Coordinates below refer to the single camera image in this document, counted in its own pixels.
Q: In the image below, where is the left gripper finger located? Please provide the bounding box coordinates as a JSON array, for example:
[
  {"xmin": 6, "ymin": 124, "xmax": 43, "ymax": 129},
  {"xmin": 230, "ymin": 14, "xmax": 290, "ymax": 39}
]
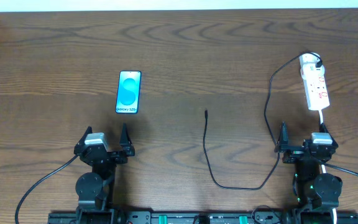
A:
[
  {"xmin": 119, "ymin": 123, "xmax": 132, "ymax": 151},
  {"xmin": 78, "ymin": 126, "xmax": 93, "ymax": 145}
]

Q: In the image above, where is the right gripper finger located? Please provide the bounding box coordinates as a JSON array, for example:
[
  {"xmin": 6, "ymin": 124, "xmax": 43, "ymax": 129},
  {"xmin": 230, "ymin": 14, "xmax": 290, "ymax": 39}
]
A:
[
  {"xmin": 319, "ymin": 123, "xmax": 329, "ymax": 133},
  {"xmin": 277, "ymin": 121, "xmax": 289, "ymax": 148}
]

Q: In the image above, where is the white power strip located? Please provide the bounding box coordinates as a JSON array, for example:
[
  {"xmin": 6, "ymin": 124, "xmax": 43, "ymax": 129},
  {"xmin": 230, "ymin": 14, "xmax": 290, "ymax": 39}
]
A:
[{"xmin": 299, "ymin": 52, "xmax": 330, "ymax": 111}]

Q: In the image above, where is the white USB charger adapter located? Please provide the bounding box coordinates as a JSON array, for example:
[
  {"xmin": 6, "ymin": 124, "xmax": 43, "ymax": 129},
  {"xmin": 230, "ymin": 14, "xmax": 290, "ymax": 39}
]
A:
[{"xmin": 300, "ymin": 62, "xmax": 325, "ymax": 80}]

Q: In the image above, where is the black USB charging cable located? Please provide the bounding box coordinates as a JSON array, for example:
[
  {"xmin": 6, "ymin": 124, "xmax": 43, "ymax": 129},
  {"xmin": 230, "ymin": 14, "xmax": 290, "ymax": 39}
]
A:
[{"xmin": 203, "ymin": 52, "xmax": 324, "ymax": 191}]

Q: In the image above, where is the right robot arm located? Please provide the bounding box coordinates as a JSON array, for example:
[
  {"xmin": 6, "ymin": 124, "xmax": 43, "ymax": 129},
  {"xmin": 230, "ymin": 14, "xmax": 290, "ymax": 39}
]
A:
[{"xmin": 275, "ymin": 123, "xmax": 342, "ymax": 223}]

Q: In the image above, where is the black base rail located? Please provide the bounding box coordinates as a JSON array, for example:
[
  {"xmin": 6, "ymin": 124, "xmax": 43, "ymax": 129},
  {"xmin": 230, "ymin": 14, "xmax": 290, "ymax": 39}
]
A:
[{"xmin": 47, "ymin": 210, "xmax": 358, "ymax": 224}]

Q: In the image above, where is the blue Galaxy smartphone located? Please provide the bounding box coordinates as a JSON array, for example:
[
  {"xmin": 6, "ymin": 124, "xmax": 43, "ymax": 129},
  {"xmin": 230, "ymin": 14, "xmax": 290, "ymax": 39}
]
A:
[{"xmin": 115, "ymin": 70, "xmax": 142, "ymax": 114}]

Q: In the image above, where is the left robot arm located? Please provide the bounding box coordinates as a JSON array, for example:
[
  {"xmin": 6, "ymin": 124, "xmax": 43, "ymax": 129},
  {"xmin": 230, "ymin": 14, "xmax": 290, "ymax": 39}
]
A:
[{"xmin": 74, "ymin": 124, "xmax": 135, "ymax": 224}]

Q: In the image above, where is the black left camera cable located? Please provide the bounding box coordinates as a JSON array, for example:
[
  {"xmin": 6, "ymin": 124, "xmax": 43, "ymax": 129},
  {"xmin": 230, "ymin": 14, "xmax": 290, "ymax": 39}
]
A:
[{"xmin": 14, "ymin": 154, "xmax": 80, "ymax": 224}]

